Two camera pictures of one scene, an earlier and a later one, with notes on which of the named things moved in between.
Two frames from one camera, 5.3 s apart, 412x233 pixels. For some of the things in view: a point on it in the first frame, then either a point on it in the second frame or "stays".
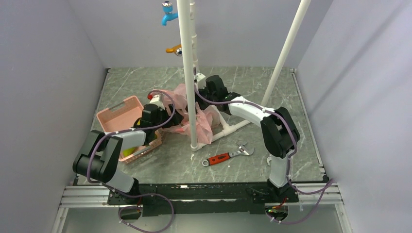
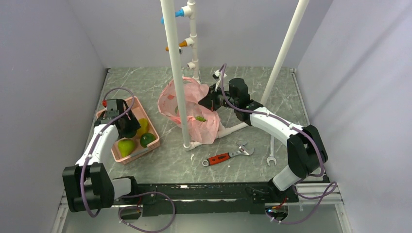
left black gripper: x=176 y=120 → x=133 y=125
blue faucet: x=167 y=8 → x=180 y=13
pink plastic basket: x=123 y=117 stays
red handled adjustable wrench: x=243 y=149 stays
